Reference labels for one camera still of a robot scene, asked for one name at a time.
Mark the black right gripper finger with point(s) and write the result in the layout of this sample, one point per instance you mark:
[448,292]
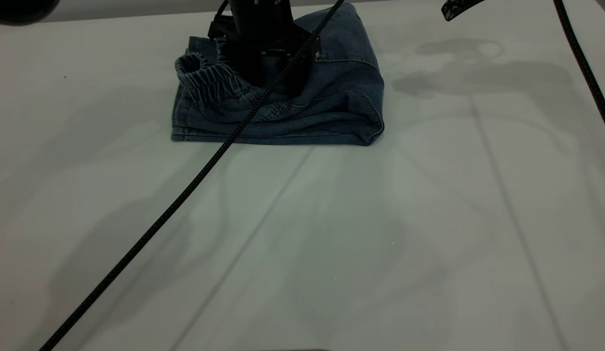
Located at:
[458,7]

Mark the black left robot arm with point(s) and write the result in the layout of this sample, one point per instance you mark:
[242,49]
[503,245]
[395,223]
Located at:
[19,9]

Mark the blue denim shorts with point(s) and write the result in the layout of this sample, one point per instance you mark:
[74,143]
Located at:
[331,97]

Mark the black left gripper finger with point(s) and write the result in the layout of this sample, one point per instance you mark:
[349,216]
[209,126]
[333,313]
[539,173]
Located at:
[251,68]
[300,73]

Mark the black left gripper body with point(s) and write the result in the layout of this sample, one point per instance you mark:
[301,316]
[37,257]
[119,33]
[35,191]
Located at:
[263,24]

